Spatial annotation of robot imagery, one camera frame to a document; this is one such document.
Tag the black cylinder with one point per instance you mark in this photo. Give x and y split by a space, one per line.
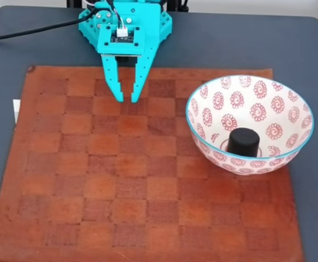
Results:
243 142

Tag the white bowl with red flowers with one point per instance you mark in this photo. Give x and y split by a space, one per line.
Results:
257 109

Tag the black clamp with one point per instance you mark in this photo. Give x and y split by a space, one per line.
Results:
179 5
73 3

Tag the white paper slip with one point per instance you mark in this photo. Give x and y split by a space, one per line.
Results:
16 109

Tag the brown wooden chessboard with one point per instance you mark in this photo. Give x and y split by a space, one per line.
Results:
148 191

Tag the teal camera mount with board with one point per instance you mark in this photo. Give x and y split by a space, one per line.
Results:
120 45

